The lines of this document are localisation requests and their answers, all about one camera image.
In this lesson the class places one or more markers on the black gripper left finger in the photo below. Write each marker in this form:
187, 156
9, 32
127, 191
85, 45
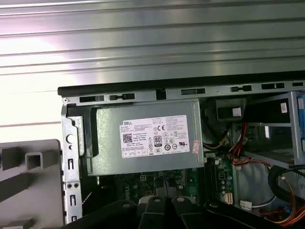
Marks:
107, 214

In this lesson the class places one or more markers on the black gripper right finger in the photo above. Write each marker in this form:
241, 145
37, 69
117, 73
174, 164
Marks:
238, 219

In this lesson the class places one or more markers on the black RAM slot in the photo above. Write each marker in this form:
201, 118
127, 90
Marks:
213, 181
207, 181

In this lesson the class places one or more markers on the green motherboard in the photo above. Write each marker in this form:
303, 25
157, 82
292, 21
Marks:
190, 186

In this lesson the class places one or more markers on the grey parts rack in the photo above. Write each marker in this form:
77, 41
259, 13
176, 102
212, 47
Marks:
47, 190

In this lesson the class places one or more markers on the black open PC case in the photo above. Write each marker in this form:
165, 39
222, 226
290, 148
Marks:
71, 148

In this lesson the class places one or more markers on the grey power supply unit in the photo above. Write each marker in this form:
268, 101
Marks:
109, 133

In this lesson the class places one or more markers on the grey metal optical drive cage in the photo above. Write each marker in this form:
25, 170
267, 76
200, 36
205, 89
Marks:
293, 133

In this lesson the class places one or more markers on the blue plastic drive bracket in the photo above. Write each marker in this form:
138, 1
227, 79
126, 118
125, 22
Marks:
300, 119

